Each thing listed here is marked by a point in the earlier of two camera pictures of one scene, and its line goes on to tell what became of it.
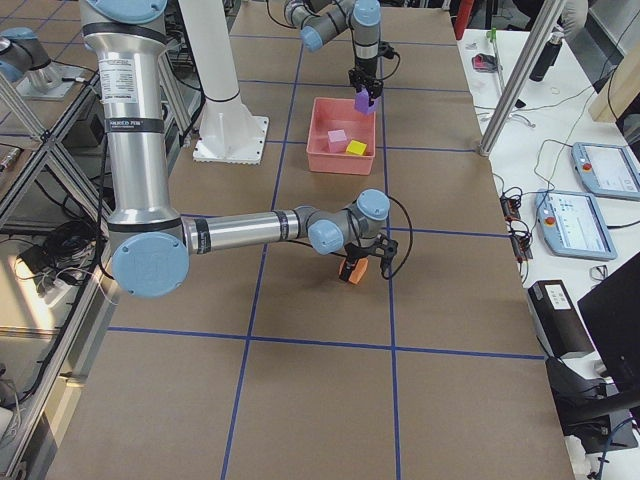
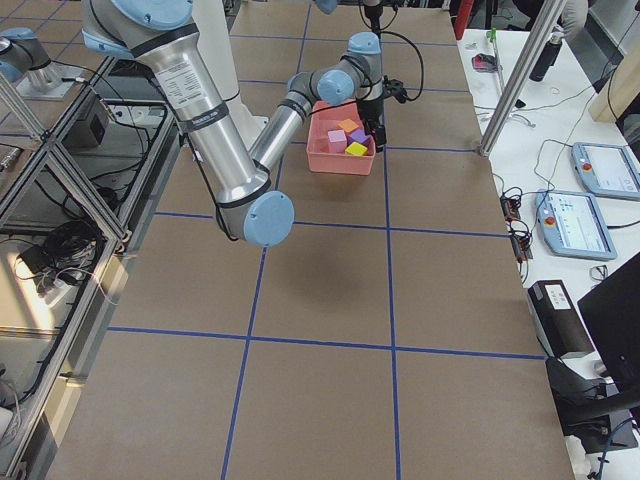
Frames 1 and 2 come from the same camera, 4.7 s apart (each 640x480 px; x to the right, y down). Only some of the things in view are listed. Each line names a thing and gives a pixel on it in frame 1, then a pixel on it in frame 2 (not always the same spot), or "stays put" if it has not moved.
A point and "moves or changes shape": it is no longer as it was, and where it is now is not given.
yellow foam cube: x=356 y=147 stays put
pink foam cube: x=337 y=140 stays put
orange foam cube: x=359 y=270 to x=348 y=125
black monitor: x=613 y=312 stays put
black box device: x=559 y=321 stays put
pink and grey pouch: x=485 y=63 stays put
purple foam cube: x=361 y=102 moves or changes shape
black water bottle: x=547 y=57 stays put
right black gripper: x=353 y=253 to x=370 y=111
